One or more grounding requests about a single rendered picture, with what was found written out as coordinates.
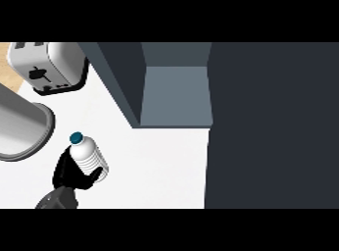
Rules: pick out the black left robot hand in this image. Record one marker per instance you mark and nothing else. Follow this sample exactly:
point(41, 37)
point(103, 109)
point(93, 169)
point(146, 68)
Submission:
point(64, 175)

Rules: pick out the white water bottle blue cap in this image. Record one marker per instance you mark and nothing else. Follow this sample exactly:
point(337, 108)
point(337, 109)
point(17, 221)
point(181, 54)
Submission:
point(90, 156)

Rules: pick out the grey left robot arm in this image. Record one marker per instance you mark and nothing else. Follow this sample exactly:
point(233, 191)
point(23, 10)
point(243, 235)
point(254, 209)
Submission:
point(57, 199)

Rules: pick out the dark grey cabinet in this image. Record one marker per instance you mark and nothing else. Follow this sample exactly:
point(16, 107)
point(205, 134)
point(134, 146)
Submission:
point(164, 91)

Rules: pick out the large grey metal cylinder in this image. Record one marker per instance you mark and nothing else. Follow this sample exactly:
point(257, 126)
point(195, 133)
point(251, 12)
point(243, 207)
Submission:
point(11, 121)

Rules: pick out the silver toaster black base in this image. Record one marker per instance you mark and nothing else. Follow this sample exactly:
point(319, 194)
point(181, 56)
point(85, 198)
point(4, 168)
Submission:
point(50, 65)

